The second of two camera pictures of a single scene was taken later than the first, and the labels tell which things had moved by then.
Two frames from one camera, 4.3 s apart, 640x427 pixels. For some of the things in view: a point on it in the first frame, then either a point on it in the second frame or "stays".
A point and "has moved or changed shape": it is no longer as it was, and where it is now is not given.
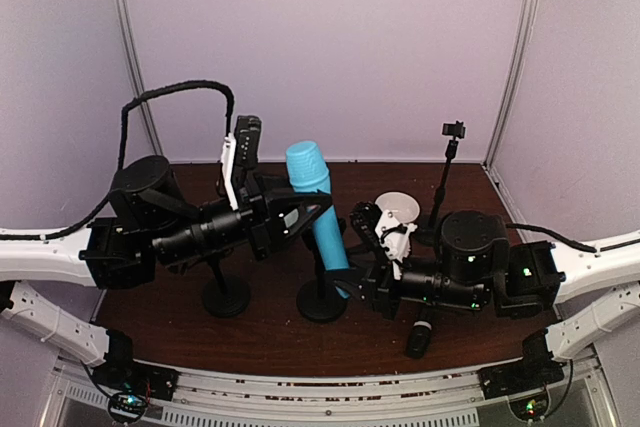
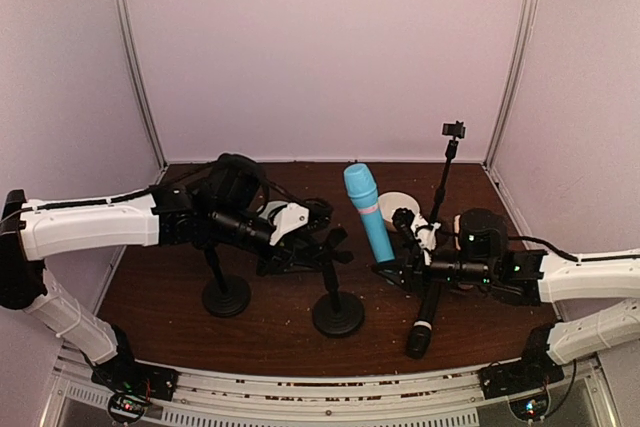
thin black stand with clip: x=432 y=234 stays
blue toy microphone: x=308 y=170 -> x=363 y=190
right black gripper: x=381 y=288 -> x=412 y=267
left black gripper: x=260 y=225 -> x=310 y=251
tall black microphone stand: x=321 y=301 has moved or changed shape
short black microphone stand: x=225 y=296 stays
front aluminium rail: x=405 y=400 stays
